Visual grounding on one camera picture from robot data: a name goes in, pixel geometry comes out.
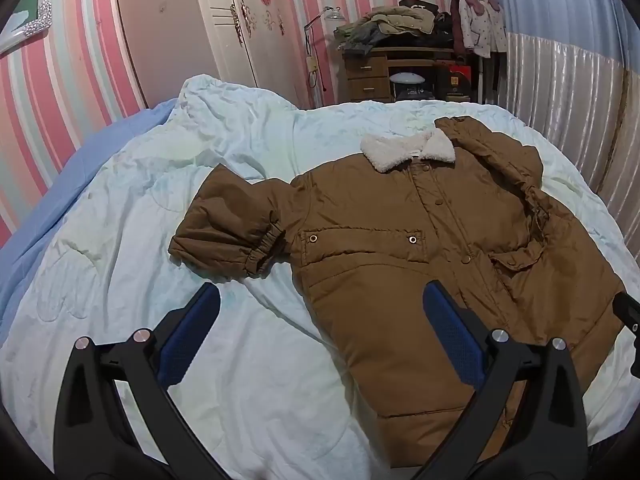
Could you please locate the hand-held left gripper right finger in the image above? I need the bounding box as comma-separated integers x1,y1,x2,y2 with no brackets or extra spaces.
410,281,588,480

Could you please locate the dark red hanging coat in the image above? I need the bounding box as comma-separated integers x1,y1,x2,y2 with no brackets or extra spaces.
450,0,470,56

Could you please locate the beige jacket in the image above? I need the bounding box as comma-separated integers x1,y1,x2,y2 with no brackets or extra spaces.
369,6,436,37

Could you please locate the framed picture with rhinestones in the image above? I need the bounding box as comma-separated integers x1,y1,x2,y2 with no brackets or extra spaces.
0,0,53,53

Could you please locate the white round stool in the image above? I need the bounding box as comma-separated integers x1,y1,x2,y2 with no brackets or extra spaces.
389,71,426,101

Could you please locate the brown padded jacket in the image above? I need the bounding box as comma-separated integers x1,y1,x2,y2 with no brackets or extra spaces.
168,116,628,468

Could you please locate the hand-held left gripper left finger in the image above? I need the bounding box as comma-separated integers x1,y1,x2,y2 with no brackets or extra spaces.
52,282,236,480

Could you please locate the white quilt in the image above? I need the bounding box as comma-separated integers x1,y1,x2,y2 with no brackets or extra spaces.
0,74,640,480

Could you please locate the desk lamp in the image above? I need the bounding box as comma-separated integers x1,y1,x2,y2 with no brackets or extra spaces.
304,6,346,106

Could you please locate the white wardrobe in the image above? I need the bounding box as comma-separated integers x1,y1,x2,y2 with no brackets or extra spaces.
190,0,308,108

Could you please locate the black box with orange label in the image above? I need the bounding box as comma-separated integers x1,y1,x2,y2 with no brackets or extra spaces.
435,60,473,98

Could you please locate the pink hanging coat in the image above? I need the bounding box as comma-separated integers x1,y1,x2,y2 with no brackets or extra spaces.
457,0,508,58

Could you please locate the wooden desk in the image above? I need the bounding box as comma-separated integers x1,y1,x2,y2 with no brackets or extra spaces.
342,47,481,103

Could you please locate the pink door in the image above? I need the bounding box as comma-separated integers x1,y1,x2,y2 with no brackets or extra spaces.
114,0,223,108

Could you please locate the blue bed sheet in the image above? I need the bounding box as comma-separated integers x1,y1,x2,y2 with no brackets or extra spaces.
0,97,181,328

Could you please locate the grey-green garment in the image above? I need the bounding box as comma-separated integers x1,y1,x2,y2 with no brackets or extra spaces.
335,21,387,54

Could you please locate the black clothes pile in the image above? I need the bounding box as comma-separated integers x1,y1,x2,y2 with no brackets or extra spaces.
400,0,457,51

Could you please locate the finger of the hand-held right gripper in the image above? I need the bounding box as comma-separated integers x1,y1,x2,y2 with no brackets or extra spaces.
612,291,640,378

